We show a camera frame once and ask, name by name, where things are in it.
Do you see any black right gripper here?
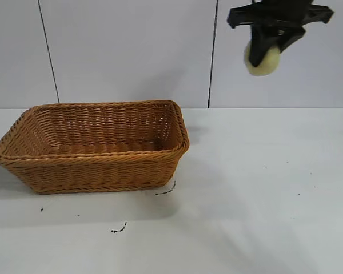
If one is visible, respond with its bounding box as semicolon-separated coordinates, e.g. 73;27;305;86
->
227;0;335;68

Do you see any pale yellow round pastry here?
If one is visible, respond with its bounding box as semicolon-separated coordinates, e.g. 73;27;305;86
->
244;39;282;78

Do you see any brown woven wicker basket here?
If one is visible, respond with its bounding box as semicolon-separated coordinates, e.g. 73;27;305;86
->
0;99;191;195

